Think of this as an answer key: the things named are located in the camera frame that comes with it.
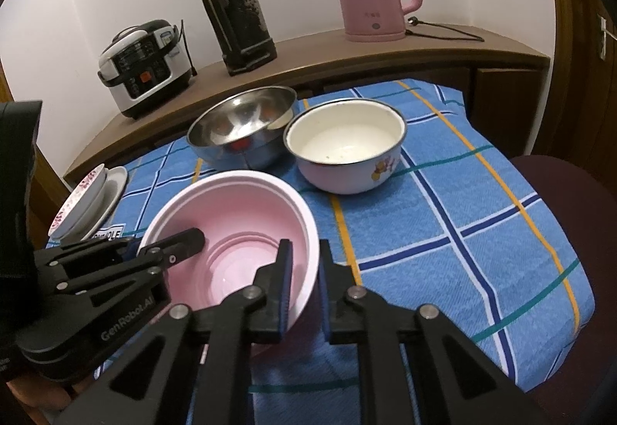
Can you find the white and black rice cooker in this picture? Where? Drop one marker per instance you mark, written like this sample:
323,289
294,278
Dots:
144,68

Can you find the brown wooden cabinet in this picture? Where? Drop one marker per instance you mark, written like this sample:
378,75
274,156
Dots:
313,59

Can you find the stainless steel bowl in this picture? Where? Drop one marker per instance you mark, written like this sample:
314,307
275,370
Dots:
231,116

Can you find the plain grey plate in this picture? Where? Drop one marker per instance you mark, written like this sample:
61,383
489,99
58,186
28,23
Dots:
114,184

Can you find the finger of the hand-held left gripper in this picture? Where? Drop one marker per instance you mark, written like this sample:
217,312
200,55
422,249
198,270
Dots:
96,249
178,247

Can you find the black thermos flask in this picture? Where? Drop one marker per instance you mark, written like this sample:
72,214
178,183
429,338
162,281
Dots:
231,6

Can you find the dark maroon chair seat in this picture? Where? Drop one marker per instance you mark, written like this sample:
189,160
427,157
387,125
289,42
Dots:
578,198

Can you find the blue plaid cloth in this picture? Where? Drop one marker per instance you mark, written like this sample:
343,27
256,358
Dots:
434,194

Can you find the pink floral rim plate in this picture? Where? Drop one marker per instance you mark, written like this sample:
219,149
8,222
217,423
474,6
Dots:
79,198

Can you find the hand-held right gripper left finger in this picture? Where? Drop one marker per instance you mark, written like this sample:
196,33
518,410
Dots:
285,290

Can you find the white enamel bowl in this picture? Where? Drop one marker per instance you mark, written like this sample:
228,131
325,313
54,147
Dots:
337,136

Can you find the red and pink plastic bowl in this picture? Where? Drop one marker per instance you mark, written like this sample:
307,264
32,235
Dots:
241,222

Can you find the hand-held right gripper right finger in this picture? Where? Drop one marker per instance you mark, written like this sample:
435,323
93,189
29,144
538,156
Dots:
325,297

